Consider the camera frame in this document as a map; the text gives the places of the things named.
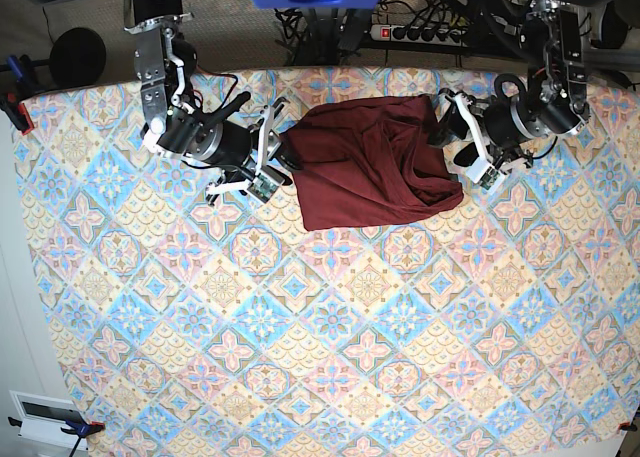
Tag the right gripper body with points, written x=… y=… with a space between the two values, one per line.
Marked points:
x=211 y=141

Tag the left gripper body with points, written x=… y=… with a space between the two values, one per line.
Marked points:
x=501 y=120

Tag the dark red t-shirt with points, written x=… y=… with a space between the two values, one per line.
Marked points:
x=367 y=162

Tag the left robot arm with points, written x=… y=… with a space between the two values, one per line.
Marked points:
x=550 y=101

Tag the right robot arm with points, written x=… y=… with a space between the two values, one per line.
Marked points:
x=164 y=61

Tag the white power strip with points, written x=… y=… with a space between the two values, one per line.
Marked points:
x=415 y=35

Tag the patterned tablecloth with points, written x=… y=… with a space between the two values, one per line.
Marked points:
x=508 y=326

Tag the black round stool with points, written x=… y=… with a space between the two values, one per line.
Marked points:
x=77 y=58

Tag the upper left table clamp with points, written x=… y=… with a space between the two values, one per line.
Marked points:
x=12 y=102

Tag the table clamp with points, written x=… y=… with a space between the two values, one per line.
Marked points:
x=12 y=102
x=628 y=427
x=68 y=434

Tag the lower left table clamp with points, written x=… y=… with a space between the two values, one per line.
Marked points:
x=68 y=434

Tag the lower right table clamp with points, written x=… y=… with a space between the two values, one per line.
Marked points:
x=628 y=427

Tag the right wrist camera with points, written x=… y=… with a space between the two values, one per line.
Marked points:
x=264 y=186

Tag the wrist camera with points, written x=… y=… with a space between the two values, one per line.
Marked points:
x=484 y=174
x=264 y=186

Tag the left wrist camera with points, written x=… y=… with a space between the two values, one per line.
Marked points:
x=484 y=174

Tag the white wall outlet box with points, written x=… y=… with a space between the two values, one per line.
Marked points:
x=43 y=418

